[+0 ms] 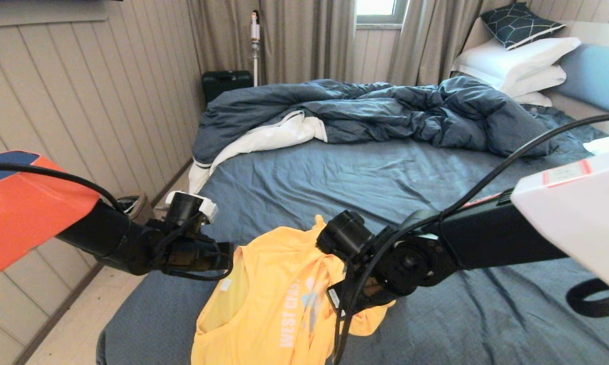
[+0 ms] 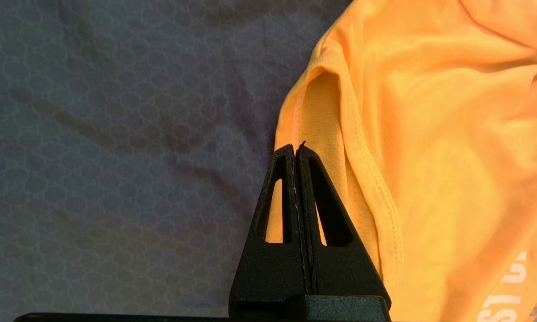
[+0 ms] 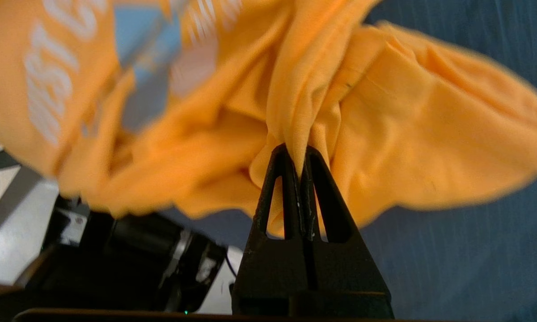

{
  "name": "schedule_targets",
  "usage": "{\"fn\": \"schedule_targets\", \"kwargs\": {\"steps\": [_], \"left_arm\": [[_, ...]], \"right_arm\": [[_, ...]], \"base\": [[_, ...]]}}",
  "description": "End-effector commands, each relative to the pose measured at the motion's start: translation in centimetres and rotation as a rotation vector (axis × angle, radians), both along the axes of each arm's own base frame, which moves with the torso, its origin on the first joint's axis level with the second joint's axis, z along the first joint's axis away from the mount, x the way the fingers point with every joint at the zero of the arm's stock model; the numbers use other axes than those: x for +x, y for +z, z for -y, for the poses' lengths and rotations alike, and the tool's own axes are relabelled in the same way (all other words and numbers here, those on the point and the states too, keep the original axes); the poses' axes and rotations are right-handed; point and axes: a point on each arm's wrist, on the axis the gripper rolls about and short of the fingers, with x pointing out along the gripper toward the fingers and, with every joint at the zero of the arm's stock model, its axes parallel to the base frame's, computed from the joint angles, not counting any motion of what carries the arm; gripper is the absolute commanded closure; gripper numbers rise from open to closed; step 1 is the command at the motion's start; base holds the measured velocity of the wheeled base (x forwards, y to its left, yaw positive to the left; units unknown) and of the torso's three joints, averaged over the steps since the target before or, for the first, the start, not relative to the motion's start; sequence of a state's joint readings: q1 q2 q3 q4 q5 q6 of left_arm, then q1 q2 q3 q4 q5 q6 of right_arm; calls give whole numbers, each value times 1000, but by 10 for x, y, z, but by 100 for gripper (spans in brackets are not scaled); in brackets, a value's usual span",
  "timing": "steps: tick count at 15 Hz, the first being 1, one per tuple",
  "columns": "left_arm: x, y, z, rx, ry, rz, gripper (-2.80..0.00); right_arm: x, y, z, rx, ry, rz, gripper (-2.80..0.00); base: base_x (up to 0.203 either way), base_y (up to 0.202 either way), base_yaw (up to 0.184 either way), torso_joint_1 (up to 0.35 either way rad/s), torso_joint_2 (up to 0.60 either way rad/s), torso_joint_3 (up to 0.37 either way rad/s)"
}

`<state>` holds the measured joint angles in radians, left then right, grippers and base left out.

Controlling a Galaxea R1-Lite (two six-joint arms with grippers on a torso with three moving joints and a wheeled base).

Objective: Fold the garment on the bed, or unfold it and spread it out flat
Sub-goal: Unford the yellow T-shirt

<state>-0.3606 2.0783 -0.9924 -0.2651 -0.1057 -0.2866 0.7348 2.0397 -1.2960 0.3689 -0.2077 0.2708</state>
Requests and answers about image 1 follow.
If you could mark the dark patterned cushion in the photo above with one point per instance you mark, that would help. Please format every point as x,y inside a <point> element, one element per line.
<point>517,24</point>

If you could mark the grey-blue bed sheet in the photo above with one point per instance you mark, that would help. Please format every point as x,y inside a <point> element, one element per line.
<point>385,182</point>

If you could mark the black wall screen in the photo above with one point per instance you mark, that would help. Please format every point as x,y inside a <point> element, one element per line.
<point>30,0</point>

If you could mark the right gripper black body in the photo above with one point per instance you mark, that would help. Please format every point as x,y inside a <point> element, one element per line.
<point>360,296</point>

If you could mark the yellow printed t-shirt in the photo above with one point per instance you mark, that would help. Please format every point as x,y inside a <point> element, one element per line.
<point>274,304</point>

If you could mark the dark green hard case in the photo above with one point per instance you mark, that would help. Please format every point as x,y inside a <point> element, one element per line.
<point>223,83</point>

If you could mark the dark blue crumpled duvet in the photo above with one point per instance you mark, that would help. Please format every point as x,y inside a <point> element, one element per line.
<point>385,109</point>

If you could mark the bin liner with trash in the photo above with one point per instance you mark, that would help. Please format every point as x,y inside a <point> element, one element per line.
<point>129,204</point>

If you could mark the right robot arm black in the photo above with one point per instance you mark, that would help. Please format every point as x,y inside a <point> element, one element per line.
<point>537,233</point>

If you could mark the white stick vacuum cleaner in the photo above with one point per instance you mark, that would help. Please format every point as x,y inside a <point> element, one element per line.
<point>255,33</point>

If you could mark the beige headboard frame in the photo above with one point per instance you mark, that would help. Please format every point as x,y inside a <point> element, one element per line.
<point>583,109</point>

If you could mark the brown trash bin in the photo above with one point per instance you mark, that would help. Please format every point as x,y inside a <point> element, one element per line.
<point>134,203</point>

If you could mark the large white pillow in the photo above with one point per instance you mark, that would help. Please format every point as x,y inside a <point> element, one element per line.
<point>512,58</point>

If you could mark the beige curtain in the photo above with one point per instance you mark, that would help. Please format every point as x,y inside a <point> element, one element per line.
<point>304,40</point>
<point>426,40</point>

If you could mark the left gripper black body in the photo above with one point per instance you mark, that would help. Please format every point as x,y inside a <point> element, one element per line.
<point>198,256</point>

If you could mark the window with grey frame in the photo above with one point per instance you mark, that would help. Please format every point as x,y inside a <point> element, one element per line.
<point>375,6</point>

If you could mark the blue headboard cushion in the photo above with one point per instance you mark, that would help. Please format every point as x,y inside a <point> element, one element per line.
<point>598,76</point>

